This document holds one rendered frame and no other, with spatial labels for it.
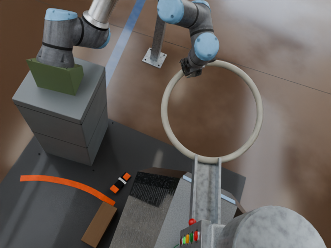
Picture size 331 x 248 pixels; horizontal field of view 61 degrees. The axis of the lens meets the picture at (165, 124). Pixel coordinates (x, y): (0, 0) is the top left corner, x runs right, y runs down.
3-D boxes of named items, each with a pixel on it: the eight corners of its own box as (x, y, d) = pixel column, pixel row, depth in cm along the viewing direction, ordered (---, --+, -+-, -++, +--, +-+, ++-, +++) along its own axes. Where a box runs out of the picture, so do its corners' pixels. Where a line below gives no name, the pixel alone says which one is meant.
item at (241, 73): (254, 170, 134) (257, 170, 131) (153, 155, 129) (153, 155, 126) (267, 70, 138) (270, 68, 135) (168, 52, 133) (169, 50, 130)
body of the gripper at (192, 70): (178, 62, 130) (183, 53, 118) (195, 55, 131) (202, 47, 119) (184, 77, 130) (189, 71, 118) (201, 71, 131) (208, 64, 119)
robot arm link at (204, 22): (196, -6, 100) (201, 28, 99) (214, 2, 109) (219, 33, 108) (176, 5, 106) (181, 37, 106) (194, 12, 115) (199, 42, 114)
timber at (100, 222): (104, 203, 219) (103, 201, 208) (117, 210, 218) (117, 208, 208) (82, 241, 205) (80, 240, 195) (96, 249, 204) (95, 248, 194)
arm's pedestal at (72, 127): (35, 156, 228) (-3, 103, 153) (62, 106, 252) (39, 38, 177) (95, 174, 230) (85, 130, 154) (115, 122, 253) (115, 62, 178)
